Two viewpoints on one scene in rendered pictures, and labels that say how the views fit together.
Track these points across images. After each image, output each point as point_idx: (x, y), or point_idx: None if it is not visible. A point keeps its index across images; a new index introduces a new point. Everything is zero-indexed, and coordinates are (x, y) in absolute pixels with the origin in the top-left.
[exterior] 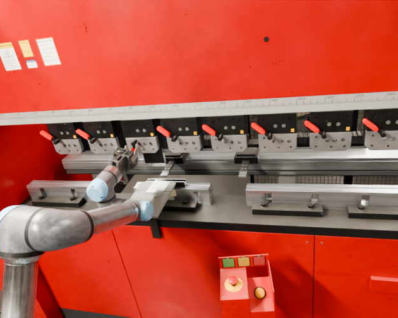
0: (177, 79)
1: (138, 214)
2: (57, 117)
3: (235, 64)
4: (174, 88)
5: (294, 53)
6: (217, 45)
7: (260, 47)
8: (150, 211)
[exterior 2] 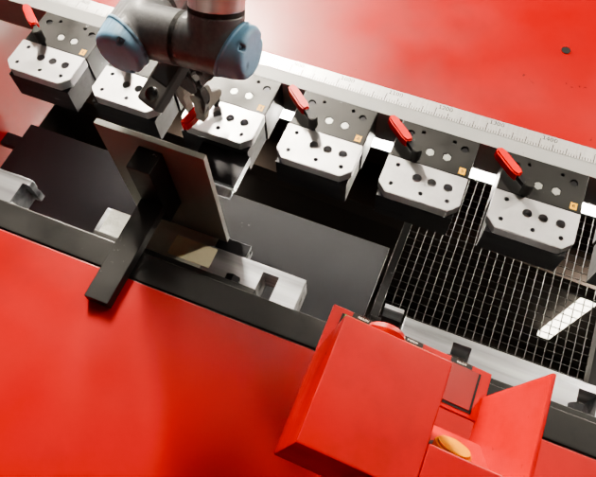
0: (380, 44)
1: (240, 12)
2: (82, 11)
3: (499, 61)
4: (364, 53)
5: None
6: (479, 27)
7: (552, 56)
8: (253, 57)
